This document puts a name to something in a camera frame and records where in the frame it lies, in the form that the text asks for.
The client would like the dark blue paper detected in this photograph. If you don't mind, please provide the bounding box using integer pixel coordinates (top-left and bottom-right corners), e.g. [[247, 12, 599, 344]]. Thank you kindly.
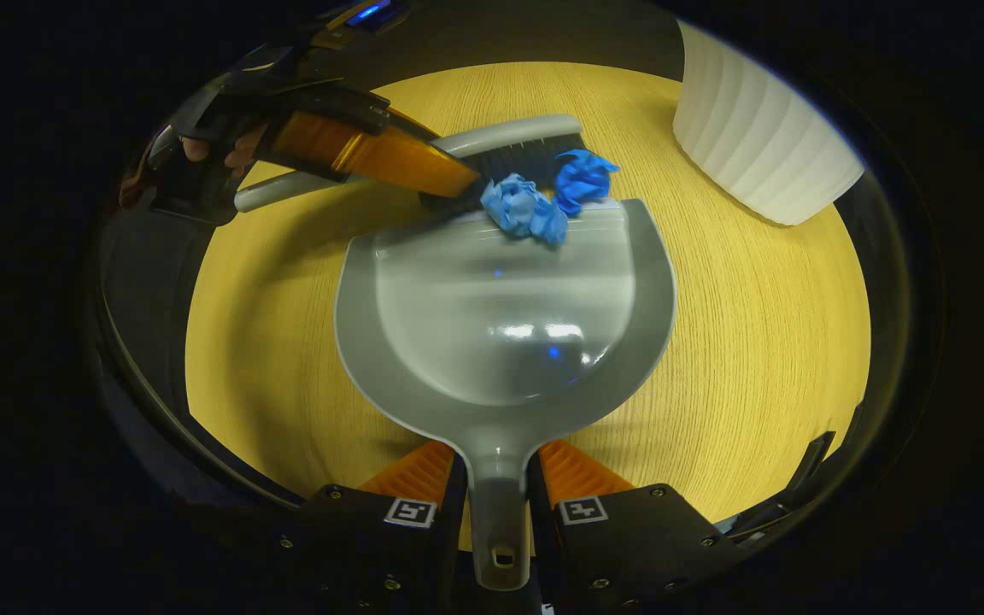
[[553, 149, 621, 217]]

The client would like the white ribbed garbage bin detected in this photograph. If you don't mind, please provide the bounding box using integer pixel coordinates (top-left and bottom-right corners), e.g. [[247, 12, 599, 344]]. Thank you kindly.
[[672, 19, 866, 227]]

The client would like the light blue paper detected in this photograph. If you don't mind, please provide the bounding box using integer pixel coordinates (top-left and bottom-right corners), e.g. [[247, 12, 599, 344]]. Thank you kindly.
[[480, 173, 570, 247]]

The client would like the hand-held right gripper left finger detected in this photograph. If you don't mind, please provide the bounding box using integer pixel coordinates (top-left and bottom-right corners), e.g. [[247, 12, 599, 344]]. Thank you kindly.
[[274, 440, 469, 615]]

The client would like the small grey broom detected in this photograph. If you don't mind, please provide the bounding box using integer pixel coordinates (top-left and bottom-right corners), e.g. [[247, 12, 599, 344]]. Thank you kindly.
[[234, 114, 587, 214]]

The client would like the grey plastic dustpan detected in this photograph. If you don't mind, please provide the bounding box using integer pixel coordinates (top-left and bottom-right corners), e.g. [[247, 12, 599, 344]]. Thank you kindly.
[[334, 198, 678, 592]]

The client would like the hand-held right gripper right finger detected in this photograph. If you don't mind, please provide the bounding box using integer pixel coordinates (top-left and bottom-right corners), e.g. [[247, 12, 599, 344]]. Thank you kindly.
[[526, 438, 745, 615]]

